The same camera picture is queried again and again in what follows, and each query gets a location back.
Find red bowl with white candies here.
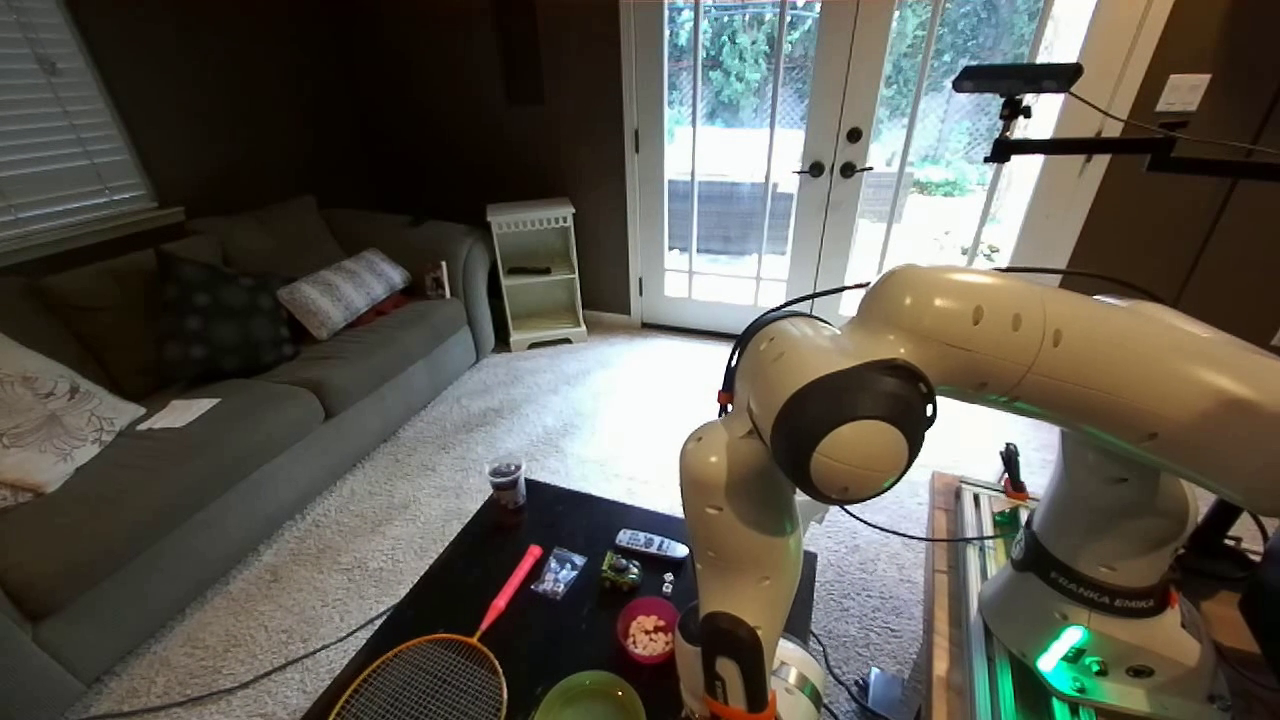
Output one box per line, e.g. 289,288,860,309
610,593,683,667

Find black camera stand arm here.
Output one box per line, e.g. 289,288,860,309
980,93,1280,185

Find white french door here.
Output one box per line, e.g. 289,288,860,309
816,0,1070,320
622,0,831,337

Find green plastic bowl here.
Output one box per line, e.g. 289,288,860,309
527,664,653,720

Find white paper sheet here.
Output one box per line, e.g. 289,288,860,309
131,390,224,437

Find small green packet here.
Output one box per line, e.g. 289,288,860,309
596,549,642,596

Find dark dotted pillow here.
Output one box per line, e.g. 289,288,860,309
154,253,303,390

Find white printed pillow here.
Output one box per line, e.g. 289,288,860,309
0,333,146,499

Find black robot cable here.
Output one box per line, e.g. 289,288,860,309
716,271,1032,551

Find black stereo camera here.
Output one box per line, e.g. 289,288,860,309
946,58,1086,97

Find clear plastic packet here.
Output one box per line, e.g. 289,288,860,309
527,542,590,604

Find badminton racket with red handle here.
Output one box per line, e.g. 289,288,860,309
324,534,553,720

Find brown pillow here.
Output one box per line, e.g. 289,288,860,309
31,242,170,395

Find grey fabric sofa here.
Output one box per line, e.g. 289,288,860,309
0,197,499,720

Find white light switch plate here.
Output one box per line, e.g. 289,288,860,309
1153,68,1216,114

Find thin floor cable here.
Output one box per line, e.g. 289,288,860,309
76,604,405,720

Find white window blinds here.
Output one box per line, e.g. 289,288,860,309
0,0,164,253

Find grey white striped pillow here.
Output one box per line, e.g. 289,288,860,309
272,242,414,345

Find black wooden coffee table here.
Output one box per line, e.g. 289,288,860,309
299,477,819,720

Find white side table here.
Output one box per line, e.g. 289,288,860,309
479,197,590,357

